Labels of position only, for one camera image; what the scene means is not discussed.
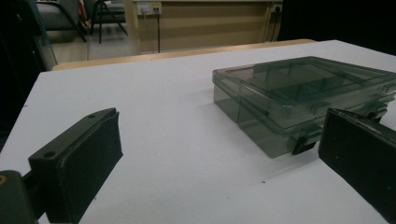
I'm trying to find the transparent grey compartment box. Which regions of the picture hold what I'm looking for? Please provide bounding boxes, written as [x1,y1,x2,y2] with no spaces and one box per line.
[212,55,396,159]

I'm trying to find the light wooden cabinet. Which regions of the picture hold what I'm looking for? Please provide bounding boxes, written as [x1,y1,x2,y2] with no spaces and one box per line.
[123,0,284,56]

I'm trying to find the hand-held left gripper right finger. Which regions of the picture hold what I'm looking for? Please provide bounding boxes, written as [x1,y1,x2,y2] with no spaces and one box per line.
[318,107,396,224]

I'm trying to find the wooden table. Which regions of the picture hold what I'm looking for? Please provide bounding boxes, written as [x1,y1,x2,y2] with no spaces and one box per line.
[51,38,317,72]

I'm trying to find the black hanging power cable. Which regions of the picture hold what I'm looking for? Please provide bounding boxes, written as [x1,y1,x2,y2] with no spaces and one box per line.
[154,8,162,54]

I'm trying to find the white wall socket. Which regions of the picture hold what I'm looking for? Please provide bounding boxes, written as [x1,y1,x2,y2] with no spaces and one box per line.
[136,1,163,16]

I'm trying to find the grey chair with black frame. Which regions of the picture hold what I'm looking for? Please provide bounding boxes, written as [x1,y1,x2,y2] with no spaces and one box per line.
[36,0,88,43]

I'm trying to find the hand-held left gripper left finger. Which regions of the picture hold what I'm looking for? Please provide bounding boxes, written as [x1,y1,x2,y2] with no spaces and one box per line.
[28,107,123,224]

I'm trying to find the black metal chair legs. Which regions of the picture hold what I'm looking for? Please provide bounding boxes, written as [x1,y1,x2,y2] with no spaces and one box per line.
[89,0,129,45]

